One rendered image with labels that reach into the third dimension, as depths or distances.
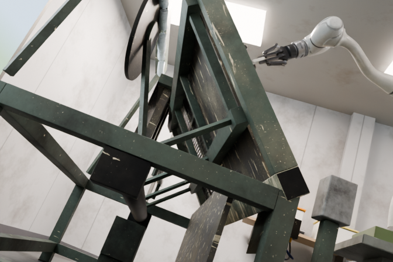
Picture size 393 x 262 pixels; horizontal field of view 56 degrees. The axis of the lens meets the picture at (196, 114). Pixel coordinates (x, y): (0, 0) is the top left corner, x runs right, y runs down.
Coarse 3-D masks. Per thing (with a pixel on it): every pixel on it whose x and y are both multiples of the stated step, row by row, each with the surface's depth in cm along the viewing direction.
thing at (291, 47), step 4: (292, 44) 190; (280, 48) 190; (284, 48) 191; (288, 48) 188; (292, 48) 188; (284, 52) 190; (288, 52) 189; (292, 52) 188; (296, 52) 188; (284, 56) 189; (288, 56) 189; (292, 56) 189
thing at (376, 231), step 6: (372, 228) 161; (378, 228) 157; (354, 234) 183; (360, 234) 174; (366, 234) 166; (372, 234) 158; (378, 234) 156; (384, 234) 156; (390, 234) 156; (384, 240) 155; (390, 240) 155
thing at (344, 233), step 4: (316, 220) 443; (316, 224) 441; (316, 228) 434; (340, 228) 423; (344, 228) 422; (348, 228) 422; (312, 232) 451; (316, 232) 427; (340, 232) 421; (344, 232) 421; (348, 232) 421; (352, 232) 420; (356, 232) 420; (312, 236) 444; (340, 236) 419; (344, 236) 419; (348, 236) 419; (336, 240) 418; (340, 240) 418; (344, 240) 417
